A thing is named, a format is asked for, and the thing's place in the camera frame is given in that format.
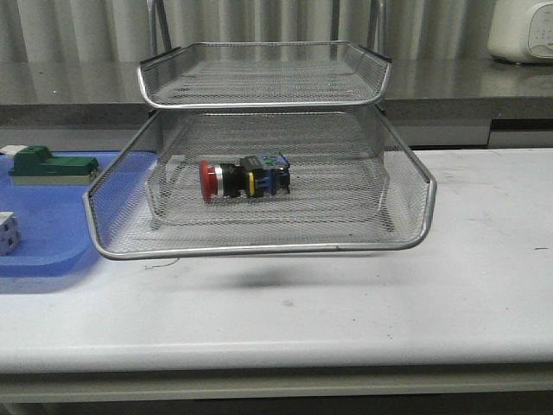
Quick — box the red emergency stop button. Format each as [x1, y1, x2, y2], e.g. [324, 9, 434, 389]
[199, 152, 290, 204]

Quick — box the grey stone counter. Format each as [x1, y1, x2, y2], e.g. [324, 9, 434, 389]
[1, 59, 552, 150]

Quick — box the blue plastic tray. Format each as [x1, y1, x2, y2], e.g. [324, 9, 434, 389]
[1, 151, 157, 278]

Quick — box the green electrical module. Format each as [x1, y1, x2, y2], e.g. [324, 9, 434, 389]
[9, 146, 99, 185]

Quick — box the white appliance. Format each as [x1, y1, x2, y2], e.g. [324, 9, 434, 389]
[487, 0, 552, 64]

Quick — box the silver wire rack frame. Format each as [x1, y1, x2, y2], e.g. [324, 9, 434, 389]
[145, 0, 395, 233]

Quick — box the thin dark wire scrap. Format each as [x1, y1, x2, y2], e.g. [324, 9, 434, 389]
[143, 259, 179, 271]

